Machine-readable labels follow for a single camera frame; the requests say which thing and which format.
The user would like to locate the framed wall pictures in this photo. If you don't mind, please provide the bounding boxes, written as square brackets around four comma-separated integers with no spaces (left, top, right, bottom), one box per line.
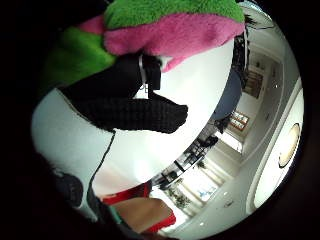
[229,110,250,132]

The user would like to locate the dark blue chair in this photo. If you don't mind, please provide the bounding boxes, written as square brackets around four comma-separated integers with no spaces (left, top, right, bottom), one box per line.
[211,68,243,122]

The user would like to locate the black stand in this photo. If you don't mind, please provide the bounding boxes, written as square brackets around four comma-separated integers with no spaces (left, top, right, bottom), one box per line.
[231,33,250,80]

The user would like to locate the green potted plant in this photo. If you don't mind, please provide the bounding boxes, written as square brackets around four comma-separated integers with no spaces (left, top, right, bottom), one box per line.
[165,186,192,210]

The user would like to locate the green and pink plush toy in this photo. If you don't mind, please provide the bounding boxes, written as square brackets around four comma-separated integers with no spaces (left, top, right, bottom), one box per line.
[39,0,247,98]

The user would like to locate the black desk frame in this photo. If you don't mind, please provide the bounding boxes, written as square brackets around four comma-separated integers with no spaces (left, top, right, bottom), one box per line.
[151,146,209,191]

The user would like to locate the black office chair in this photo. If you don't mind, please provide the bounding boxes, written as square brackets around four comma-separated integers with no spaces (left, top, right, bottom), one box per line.
[196,134,220,148]

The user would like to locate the brown wooden door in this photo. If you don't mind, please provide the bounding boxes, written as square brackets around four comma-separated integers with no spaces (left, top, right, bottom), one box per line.
[244,69,265,100]

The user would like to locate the round ceiling lamp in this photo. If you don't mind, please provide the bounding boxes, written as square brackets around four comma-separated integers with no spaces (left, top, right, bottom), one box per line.
[277,122,302,169]

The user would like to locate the the person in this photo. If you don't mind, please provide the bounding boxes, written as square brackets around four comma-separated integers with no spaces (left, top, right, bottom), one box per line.
[99,181,178,236]

